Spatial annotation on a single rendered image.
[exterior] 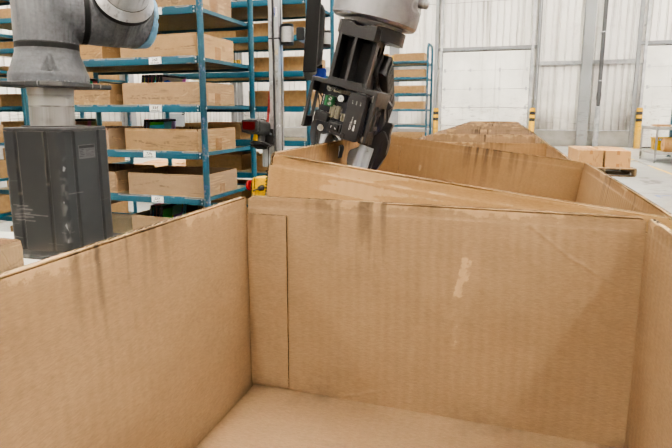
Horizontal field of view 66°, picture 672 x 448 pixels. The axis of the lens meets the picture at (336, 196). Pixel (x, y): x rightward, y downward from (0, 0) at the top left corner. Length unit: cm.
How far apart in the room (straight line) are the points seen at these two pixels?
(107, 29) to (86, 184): 41
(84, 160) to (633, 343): 133
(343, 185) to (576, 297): 18
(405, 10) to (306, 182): 22
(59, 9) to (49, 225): 54
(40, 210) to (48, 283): 124
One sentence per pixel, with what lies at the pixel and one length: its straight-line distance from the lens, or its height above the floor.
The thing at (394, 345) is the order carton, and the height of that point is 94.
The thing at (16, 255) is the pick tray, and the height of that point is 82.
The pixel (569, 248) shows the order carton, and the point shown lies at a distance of 38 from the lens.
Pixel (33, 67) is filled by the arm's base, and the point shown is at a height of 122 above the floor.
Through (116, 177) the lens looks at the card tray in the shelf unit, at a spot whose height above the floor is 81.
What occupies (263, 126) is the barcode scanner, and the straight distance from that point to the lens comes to 183.
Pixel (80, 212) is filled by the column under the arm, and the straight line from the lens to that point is 150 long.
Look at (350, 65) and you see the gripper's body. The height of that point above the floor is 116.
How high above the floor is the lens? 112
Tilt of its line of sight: 9 degrees down
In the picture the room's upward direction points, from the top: straight up
